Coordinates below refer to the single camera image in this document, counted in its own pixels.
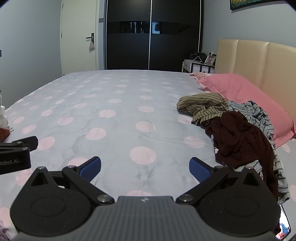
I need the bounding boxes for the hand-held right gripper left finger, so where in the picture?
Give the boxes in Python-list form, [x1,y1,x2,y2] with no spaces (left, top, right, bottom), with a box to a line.
[30,156,115,205]

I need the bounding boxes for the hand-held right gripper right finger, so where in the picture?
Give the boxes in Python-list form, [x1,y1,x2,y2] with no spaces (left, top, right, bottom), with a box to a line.
[176,157,267,206]

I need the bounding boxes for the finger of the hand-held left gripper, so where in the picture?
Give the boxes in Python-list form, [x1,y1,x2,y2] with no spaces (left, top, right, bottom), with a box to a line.
[0,136,39,152]

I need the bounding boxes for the maroon shirt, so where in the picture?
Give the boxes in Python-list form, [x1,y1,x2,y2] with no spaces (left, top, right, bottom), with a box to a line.
[205,111,279,205]

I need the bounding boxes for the white folded clothes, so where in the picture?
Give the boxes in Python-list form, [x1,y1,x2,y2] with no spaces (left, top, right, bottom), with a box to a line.
[0,91,9,129]

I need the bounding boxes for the rust orange folded cloth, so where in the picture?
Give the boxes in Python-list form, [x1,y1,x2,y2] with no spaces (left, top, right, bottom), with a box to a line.
[0,127,11,142]

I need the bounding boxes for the olive striped shirt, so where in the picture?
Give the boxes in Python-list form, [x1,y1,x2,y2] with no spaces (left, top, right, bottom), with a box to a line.
[177,92,229,127]

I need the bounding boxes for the purple fleece robe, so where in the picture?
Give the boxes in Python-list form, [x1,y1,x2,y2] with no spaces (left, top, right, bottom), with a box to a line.
[0,226,15,241]

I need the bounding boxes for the grey patterned garment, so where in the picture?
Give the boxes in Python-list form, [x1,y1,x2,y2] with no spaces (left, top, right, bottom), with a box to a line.
[214,100,291,205]

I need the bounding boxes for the plain pink pillow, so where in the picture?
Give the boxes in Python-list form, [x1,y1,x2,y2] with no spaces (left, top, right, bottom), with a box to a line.
[199,74,296,148]

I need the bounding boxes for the pink patterned pillow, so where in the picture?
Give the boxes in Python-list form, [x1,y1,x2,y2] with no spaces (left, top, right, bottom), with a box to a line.
[189,72,216,90]

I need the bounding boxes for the white door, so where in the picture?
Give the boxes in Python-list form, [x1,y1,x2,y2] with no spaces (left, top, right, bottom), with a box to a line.
[59,0,100,76]

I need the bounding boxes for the smartphone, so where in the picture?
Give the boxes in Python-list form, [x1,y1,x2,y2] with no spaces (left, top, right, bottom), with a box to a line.
[276,204,292,240]

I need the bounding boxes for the white nightstand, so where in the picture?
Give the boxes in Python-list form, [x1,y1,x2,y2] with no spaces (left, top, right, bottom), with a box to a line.
[181,59,216,74]

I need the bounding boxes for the dark bag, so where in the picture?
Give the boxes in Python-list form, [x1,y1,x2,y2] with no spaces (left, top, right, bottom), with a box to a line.
[189,52,208,62]

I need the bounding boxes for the black sliding wardrobe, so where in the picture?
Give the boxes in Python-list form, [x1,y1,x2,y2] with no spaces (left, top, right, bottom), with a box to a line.
[106,0,204,72]

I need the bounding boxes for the beige padded headboard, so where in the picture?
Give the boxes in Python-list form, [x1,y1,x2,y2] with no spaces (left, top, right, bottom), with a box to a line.
[215,39,296,139]

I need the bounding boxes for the framed wall picture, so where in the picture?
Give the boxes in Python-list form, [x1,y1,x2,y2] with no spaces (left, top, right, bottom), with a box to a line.
[230,0,287,11]

